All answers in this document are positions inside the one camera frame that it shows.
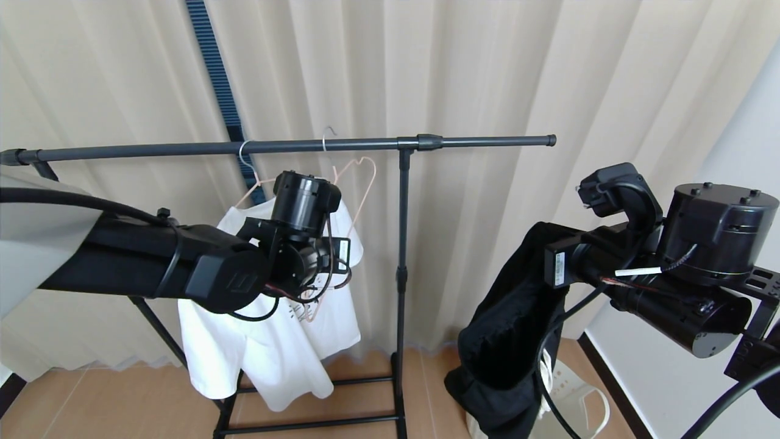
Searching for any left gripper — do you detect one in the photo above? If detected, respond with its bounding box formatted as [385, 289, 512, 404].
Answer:
[277, 235, 353, 287]

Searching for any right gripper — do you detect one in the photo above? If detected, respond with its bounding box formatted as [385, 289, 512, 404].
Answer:
[544, 227, 753, 359]

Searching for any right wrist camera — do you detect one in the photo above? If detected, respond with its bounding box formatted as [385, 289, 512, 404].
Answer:
[576, 163, 665, 244]

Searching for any white laundry basket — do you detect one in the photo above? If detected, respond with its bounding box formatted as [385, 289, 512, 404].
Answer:
[466, 360, 610, 439]

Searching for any window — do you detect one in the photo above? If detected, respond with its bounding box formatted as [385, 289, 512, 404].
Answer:
[185, 0, 266, 205]

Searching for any beige curtain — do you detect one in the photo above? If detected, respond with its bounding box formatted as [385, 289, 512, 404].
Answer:
[204, 0, 780, 354]
[0, 0, 250, 382]

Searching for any pink clothes hanger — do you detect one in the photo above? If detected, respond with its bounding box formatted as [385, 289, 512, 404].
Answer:
[235, 141, 278, 211]
[303, 127, 377, 323]

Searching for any black garment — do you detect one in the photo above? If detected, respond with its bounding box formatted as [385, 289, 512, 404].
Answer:
[444, 221, 586, 439]

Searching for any white printed t-shirt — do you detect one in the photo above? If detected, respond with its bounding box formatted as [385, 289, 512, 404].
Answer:
[178, 195, 364, 412]

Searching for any black clothes rack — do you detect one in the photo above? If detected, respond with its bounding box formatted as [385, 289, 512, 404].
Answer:
[0, 134, 557, 439]

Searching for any black cable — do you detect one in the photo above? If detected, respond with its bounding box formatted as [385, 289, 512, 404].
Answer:
[229, 298, 281, 323]
[535, 284, 780, 439]

